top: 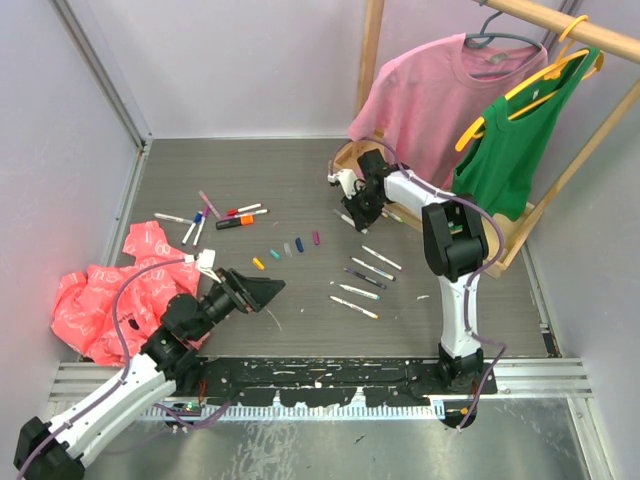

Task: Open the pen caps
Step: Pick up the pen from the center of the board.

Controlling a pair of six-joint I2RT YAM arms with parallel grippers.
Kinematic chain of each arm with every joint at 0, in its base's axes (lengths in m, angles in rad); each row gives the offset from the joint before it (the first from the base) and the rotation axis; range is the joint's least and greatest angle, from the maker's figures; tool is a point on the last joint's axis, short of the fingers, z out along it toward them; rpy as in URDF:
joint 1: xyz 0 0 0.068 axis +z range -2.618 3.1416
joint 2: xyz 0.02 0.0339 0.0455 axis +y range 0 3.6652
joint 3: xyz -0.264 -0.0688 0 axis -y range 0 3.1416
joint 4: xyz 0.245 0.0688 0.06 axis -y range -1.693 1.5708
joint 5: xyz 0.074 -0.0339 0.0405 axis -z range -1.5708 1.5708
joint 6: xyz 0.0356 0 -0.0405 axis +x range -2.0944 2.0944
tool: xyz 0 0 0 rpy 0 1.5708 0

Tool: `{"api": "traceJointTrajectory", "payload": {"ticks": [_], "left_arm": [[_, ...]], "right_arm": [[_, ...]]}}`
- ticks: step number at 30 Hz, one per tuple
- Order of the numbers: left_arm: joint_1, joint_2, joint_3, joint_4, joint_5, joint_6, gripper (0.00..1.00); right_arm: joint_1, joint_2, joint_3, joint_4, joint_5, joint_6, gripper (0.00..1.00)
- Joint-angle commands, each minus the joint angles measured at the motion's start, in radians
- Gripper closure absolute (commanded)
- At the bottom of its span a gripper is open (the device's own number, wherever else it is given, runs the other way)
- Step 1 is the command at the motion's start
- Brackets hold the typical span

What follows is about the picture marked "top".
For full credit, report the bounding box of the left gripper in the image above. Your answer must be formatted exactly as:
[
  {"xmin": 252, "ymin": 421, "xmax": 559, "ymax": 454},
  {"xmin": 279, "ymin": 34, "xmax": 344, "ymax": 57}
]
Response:
[{"xmin": 189, "ymin": 267, "xmax": 283, "ymax": 341}]

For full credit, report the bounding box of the grey marker pen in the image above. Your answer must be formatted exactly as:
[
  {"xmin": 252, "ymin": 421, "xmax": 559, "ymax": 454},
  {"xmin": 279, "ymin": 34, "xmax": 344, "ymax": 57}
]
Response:
[{"xmin": 333, "ymin": 209, "xmax": 369, "ymax": 234}]

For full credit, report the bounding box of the yellow pen cap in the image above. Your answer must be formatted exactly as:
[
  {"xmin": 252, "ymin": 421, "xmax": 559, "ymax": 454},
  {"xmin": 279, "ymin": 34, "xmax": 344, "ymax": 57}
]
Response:
[{"xmin": 252, "ymin": 257, "xmax": 265, "ymax": 270}]

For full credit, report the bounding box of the magenta marker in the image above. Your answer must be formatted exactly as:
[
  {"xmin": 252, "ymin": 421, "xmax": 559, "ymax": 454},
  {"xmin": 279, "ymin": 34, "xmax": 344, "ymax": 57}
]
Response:
[{"xmin": 361, "ymin": 245, "xmax": 403, "ymax": 271}]

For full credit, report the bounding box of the purple marker pen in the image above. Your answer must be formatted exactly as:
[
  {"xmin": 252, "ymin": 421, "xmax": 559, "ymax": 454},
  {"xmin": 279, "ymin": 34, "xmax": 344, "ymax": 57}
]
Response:
[{"xmin": 343, "ymin": 267, "xmax": 387, "ymax": 290}]

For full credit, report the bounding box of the teal marker pen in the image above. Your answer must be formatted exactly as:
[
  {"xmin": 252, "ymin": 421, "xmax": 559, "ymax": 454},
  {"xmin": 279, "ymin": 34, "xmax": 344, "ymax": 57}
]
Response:
[{"xmin": 337, "ymin": 283, "xmax": 380, "ymax": 301}]

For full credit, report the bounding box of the yellow marker pen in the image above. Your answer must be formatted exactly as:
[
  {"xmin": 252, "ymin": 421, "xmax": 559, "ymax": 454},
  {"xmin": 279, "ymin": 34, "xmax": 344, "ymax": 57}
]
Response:
[{"xmin": 328, "ymin": 295, "xmax": 379, "ymax": 319}]

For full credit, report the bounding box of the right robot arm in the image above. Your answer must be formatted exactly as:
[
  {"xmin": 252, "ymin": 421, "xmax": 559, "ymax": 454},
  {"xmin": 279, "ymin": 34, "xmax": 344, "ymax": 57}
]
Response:
[{"xmin": 328, "ymin": 149, "xmax": 489, "ymax": 394}]

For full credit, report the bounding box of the green cap marker near rack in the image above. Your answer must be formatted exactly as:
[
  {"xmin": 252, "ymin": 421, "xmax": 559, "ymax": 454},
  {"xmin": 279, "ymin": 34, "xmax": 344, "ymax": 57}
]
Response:
[{"xmin": 382, "ymin": 209, "xmax": 404, "ymax": 223}]

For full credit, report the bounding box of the wooden clothes rack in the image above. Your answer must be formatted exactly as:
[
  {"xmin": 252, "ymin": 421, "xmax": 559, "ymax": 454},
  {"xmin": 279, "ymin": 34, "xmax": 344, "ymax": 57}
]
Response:
[{"xmin": 327, "ymin": 0, "xmax": 640, "ymax": 280}]

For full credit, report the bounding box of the orange black highlighter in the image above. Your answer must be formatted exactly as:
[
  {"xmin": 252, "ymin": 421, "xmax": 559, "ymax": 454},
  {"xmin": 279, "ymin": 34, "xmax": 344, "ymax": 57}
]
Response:
[{"xmin": 215, "ymin": 216, "xmax": 254, "ymax": 231}]

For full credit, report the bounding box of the pink cap marker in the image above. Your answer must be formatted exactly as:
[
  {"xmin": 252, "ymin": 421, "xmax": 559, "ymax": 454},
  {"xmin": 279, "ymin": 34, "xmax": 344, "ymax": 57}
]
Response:
[{"xmin": 222, "ymin": 208, "xmax": 269, "ymax": 220}]

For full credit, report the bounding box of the red cap marker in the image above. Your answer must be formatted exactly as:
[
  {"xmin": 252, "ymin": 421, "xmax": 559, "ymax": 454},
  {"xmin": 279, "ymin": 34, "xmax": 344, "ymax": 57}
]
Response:
[{"xmin": 227, "ymin": 203, "xmax": 263, "ymax": 216}]

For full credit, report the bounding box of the blue cap marker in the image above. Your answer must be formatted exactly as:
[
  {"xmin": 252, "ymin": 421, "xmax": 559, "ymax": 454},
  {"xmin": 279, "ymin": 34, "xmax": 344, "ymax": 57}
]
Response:
[{"xmin": 181, "ymin": 211, "xmax": 203, "ymax": 245}]

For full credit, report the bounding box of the purple cap white marker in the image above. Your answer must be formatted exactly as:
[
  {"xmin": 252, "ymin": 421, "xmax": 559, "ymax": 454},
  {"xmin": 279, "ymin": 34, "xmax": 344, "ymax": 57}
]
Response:
[{"xmin": 192, "ymin": 206, "xmax": 210, "ymax": 248}]

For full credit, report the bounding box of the white silver marker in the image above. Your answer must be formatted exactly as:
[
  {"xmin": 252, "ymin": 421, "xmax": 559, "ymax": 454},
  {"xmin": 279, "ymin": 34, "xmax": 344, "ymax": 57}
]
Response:
[{"xmin": 154, "ymin": 212, "xmax": 193, "ymax": 224}]

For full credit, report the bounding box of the light pink marker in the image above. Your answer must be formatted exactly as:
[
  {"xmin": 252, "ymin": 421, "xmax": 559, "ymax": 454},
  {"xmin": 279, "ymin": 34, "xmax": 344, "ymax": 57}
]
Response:
[{"xmin": 198, "ymin": 190, "xmax": 222, "ymax": 220}]

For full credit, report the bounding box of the pink t-shirt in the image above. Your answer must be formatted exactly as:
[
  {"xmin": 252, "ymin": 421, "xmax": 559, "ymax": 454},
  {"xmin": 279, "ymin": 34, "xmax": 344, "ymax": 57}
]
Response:
[{"xmin": 348, "ymin": 33, "xmax": 547, "ymax": 189}]

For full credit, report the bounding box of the yellow hanger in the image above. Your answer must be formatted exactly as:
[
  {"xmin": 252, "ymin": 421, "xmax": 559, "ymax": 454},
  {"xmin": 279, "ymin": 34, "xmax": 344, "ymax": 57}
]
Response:
[{"xmin": 455, "ymin": 14, "xmax": 589, "ymax": 152}]

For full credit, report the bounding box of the green tank top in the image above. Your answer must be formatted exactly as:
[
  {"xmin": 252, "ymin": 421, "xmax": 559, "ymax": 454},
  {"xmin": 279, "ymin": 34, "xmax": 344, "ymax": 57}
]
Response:
[{"xmin": 452, "ymin": 47, "xmax": 604, "ymax": 221}]

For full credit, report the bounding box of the red crumpled plastic bag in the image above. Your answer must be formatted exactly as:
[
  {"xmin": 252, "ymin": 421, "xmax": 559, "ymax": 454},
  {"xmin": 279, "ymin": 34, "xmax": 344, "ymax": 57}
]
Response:
[{"xmin": 51, "ymin": 221, "xmax": 200, "ymax": 367}]

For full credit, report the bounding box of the grey hanger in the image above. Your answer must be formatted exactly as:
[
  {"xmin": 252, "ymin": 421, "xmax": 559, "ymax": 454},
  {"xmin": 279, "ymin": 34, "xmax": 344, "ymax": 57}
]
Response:
[{"xmin": 464, "ymin": 0, "xmax": 543, "ymax": 79}]

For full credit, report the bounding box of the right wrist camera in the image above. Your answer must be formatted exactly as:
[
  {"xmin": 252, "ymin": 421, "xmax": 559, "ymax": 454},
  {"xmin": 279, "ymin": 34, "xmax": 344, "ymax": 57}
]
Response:
[{"xmin": 327, "ymin": 169, "xmax": 358, "ymax": 199}]

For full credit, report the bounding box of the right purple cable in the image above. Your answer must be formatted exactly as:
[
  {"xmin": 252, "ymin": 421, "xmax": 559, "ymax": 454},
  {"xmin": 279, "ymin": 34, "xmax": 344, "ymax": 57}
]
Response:
[{"xmin": 329, "ymin": 138, "xmax": 507, "ymax": 431}]

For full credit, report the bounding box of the purple cable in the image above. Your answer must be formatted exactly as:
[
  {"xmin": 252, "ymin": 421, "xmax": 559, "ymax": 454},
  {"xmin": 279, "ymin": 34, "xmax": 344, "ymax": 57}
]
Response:
[
  {"xmin": 329, "ymin": 138, "xmax": 507, "ymax": 431},
  {"xmin": 18, "ymin": 254, "xmax": 236, "ymax": 480}
]

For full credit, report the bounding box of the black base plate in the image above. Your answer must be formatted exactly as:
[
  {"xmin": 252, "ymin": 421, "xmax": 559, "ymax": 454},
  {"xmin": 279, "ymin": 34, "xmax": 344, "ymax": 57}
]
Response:
[{"xmin": 177, "ymin": 357, "xmax": 483, "ymax": 408}]

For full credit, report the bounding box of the cable duct rail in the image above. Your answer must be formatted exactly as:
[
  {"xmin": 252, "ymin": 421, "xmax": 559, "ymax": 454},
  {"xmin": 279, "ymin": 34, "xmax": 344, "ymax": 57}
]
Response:
[{"xmin": 139, "ymin": 402, "xmax": 447, "ymax": 422}]

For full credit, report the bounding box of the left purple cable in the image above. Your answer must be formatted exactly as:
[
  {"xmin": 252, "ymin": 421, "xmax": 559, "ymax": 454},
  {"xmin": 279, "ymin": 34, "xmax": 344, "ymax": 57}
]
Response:
[{"xmin": 18, "ymin": 254, "xmax": 236, "ymax": 480}]

